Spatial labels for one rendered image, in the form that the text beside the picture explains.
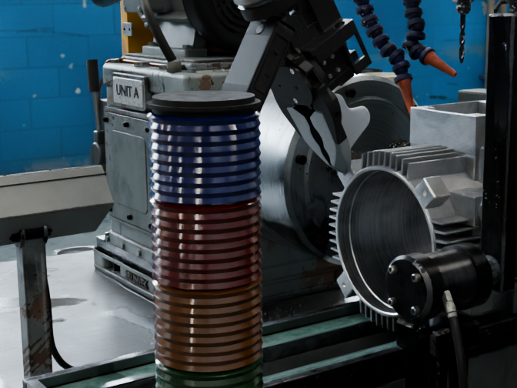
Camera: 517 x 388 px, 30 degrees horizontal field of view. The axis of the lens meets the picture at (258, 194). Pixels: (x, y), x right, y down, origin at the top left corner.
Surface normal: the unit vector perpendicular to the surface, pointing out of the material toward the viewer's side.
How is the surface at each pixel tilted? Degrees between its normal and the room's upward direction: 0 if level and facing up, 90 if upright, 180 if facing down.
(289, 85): 120
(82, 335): 0
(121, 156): 90
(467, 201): 90
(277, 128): 62
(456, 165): 88
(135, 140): 90
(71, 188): 52
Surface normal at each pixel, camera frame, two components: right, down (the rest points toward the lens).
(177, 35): -0.82, -0.07
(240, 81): -0.69, -0.37
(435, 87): 0.44, 0.18
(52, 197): 0.43, -0.47
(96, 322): -0.01, -0.98
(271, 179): -0.83, 0.15
